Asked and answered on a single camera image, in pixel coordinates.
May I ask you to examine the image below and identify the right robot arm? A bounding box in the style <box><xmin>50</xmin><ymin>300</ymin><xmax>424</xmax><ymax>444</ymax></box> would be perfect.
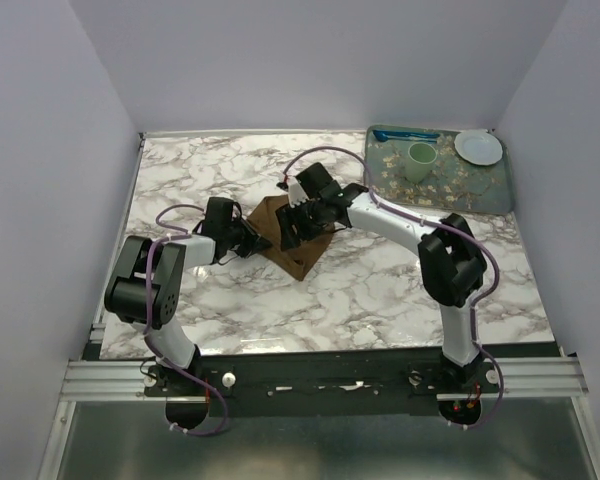
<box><xmin>276</xmin><ymin>163</ymin><xmax>486</xmax><ymax>392</ymax></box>

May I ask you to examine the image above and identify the aluminium extrusion frame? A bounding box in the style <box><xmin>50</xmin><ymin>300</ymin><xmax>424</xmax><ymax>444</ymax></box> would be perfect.
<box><xmin>38</xmin><ymin>357</ymin><xmax>600</xmax><ymax>479</ymax></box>

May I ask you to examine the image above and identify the light green cup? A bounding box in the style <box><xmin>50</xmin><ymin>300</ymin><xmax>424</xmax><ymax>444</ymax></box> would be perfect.
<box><xmin>404</xmin><ymin>142</ymin><xmax>437</xmax><ymax>183</ymax></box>

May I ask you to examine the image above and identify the blue plastic utensil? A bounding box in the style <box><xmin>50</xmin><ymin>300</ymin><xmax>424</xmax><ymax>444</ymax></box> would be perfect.
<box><xmin>371</xmin><ymin>129</ymin><xmax>440</xmax><ymax>143</ymax></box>

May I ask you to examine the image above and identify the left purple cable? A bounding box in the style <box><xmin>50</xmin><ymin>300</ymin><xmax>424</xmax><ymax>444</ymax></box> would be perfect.
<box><xmin>142</xmin><ymin>203</ymin><xmax>231</xmax><ymax>437</ymax></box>

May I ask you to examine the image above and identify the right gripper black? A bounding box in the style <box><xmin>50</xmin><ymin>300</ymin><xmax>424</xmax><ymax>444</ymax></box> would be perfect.
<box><xmin>273</xmin><ymin>198</ymin><xmax>326</xmax><ymax>253</ymax></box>

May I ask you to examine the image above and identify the purple cable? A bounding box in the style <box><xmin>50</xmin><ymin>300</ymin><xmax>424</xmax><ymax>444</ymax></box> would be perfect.
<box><xmin>142</xmin><ymin>203</ymin><xmax>231</xmax><ymax>437</ymax></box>
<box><xmin>279</xmin><ymin>145</ymin><xmax>506</xmax><ymax>431</ymax></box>

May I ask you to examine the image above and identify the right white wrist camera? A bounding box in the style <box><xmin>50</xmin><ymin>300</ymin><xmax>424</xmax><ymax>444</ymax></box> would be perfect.
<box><xmin>287</xmin><ymin>178</ymin><xmax>309</xmax><ymax>208</ymax></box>

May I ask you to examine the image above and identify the brown cloth napkin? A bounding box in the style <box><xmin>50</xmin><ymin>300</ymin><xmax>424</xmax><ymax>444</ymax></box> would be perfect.
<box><xmin>247</xmin><ymin>195</ymin><xmax>334</xmax><ymax>281</ymax></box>

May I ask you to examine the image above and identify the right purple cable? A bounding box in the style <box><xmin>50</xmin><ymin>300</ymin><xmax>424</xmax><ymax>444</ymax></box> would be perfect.
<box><xmin>279</xmin><ymin>145</ymin><xmax>506</xmax><ymax>431</ymax></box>

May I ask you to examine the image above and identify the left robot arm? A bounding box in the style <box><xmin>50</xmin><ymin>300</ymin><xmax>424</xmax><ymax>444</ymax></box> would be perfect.
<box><xmin>104</xmin><ymin>197</ymin><xmax>272</xmax><ymax>395</ymax></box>

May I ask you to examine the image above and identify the floral blue serving tray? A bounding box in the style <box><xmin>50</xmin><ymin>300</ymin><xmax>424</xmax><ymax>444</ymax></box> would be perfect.
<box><xmin>365</xmin><ymin>124</ymin><xmax>515</xmax><ymax>215</ymax></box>

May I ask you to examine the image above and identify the black mounting base rail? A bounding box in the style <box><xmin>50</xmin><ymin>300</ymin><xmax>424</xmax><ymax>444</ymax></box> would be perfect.
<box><xmin>82</xmin><ymin>341</ymin><xmax>564</xmax><ymax>419</ymax></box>

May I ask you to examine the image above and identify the small white plate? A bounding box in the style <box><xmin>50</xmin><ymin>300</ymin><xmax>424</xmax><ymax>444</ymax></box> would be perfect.
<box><xmin>454</xmin><ymin>130</ymin><xmax>503</xmax><ymax>166</ymax></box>

